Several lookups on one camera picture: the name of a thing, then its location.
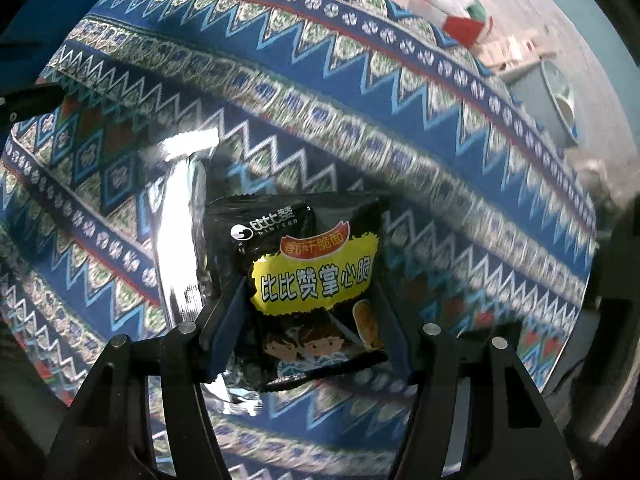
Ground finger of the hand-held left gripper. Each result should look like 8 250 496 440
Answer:
0 85 69 124

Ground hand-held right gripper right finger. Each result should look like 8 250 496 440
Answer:
372 285 574 480

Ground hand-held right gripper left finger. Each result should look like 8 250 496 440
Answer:
44 280 251 480

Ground blue cardboard box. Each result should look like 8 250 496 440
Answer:
0 0 129 92

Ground black packet with yellow label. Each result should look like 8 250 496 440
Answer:
204 191 391 394

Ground silver foil snack packet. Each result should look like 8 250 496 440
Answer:
140 127 263 417

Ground blue patterned tablecloth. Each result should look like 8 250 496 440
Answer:
0 0 601 480

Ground dark hanging cloth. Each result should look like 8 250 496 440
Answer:
565 200 640 461

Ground light blue waste bin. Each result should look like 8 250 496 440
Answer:
505 60 584 149

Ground wooden slat pieces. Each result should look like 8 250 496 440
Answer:
477 32 557 77

